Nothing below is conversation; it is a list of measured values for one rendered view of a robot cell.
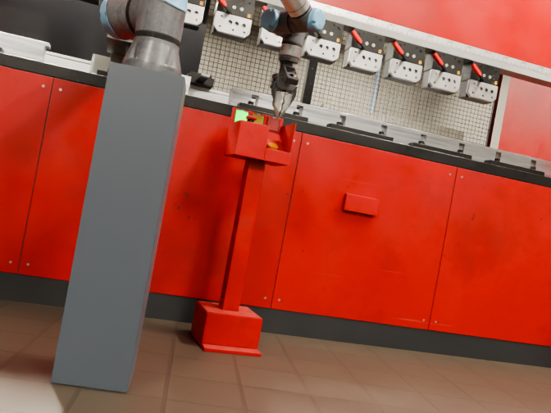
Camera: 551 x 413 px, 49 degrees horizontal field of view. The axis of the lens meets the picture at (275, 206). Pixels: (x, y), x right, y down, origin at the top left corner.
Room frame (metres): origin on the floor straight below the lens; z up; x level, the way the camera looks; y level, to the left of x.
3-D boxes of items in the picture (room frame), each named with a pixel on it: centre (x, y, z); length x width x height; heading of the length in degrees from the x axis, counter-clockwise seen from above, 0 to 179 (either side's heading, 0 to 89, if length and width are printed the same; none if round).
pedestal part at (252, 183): (2.16, 0.10, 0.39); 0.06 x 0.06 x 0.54; 18
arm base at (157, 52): (1.53, 0.37, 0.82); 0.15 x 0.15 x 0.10
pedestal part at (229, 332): (2.13, 0.09, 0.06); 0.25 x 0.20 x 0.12; 18
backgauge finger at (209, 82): (2.65, 0.42, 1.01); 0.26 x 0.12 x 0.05; 16
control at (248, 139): (2.16, 0.10, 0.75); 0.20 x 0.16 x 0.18; 108
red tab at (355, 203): (2.54, -0.35, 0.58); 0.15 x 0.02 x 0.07; 106
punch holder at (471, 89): (2.84, -0.84, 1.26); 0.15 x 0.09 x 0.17; 106
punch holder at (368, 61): (2.67, -0.26, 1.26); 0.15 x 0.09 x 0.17; 106
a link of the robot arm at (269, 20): (2.06, 0.10, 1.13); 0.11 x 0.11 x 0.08; 51
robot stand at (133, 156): (1.53, 0.37, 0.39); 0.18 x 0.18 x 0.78; 7
